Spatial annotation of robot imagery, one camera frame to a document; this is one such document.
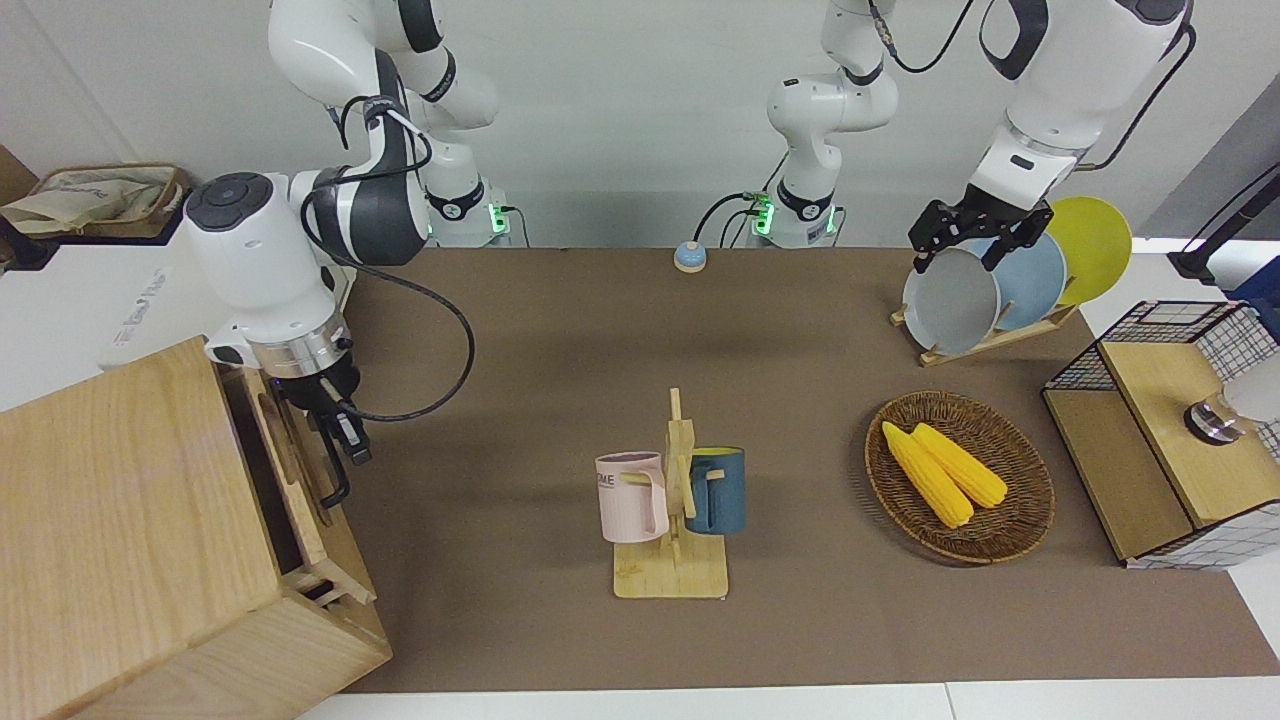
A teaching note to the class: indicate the pink mug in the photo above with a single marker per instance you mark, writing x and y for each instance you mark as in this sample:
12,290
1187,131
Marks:
625,500

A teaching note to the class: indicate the white oven appliance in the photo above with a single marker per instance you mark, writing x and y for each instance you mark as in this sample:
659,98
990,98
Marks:
150,290

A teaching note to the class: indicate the brown table mat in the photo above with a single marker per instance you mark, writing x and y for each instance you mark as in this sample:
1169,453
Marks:
800,620

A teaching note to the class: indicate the brown wicker basket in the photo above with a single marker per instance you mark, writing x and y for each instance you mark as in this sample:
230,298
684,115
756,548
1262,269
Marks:
1010,530

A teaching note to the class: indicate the light wooden cabinet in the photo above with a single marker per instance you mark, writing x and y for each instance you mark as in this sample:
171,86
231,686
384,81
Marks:
120,520

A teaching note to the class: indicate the beige cloth bag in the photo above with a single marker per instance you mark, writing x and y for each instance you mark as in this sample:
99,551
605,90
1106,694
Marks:
90,195

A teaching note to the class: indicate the wooden mug rack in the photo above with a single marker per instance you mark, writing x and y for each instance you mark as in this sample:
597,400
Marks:
670,575

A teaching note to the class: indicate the blue box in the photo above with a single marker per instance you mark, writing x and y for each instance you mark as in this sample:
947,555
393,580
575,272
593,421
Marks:
1262,300

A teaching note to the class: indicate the round blue button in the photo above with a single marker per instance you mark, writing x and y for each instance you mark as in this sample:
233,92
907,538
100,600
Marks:
690,258

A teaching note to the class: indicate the light wooden drawer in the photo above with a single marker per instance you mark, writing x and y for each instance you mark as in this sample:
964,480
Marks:
300,510

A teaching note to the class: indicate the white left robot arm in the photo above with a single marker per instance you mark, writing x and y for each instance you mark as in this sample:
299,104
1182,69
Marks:
1080,80

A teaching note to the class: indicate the black stand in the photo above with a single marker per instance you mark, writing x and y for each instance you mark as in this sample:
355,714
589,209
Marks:
1215,240

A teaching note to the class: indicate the yellow corn cob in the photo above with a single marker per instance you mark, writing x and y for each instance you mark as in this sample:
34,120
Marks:
965,468
925,475

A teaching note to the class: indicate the grey plate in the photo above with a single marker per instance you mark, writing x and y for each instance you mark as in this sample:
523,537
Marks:
950,305

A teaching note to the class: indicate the light blue plate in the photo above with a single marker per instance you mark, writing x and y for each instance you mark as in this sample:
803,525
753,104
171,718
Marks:
1035,280

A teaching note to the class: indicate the yellow plate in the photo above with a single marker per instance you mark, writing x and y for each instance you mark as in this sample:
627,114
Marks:
1095,240

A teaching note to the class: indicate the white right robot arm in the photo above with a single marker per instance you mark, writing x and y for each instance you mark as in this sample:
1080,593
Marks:
250,250

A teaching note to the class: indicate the wooden plate rack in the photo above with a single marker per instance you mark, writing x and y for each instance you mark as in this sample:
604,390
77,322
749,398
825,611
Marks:
1035,328

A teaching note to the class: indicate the silver and white lamp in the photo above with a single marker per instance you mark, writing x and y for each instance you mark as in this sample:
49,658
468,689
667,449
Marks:
1215,420

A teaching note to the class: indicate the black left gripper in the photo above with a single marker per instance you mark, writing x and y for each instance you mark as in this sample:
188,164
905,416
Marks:
985,218

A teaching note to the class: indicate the dark blue mug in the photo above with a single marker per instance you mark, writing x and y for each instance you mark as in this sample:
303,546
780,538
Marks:
725,495

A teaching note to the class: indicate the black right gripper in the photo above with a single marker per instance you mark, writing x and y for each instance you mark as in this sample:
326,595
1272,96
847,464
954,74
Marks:
320,390

